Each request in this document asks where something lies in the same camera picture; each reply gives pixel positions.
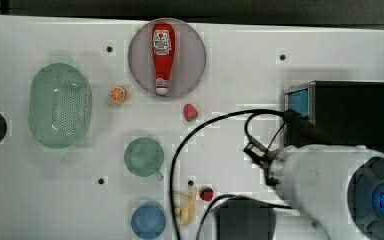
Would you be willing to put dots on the red strawberry toy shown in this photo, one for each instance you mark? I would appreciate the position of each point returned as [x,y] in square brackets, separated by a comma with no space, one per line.
[190,112]
[206,194]

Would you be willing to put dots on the blue cup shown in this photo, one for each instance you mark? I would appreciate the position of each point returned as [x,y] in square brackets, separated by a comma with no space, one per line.
[148,221]

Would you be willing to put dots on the black toaster oven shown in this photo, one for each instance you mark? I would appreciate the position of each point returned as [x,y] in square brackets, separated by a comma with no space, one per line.
[349,113]

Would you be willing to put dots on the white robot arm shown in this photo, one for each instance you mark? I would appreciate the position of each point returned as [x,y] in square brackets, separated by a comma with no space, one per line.
[330,192]

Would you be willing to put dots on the red strawberry toy upper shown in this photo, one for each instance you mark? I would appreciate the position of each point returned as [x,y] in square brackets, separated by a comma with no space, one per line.
[190,112]

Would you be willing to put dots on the green mug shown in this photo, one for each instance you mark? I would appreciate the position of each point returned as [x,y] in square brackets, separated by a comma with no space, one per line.
[144,157]

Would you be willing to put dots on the red strawberry toy lower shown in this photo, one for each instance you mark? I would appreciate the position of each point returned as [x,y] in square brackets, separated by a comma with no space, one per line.
[206,194]

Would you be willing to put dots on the orange slice toy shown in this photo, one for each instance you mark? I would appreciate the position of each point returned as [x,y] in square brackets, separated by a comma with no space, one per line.
[117,94]

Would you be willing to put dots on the red ketchup bottle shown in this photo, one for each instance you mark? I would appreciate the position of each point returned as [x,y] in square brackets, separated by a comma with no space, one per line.
[163,47]

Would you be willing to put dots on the grey round plate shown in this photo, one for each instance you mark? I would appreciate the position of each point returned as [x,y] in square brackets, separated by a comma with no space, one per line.
[189,59]

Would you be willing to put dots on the blue glass oven door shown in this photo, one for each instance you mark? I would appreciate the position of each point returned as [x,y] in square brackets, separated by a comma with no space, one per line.
[298,101]

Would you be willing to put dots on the green perforated colander basket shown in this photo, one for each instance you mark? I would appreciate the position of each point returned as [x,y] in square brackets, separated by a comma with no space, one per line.
[60,106]

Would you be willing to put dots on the peeled banana toy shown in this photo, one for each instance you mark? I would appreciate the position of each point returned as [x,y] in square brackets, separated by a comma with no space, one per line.
[184,206]

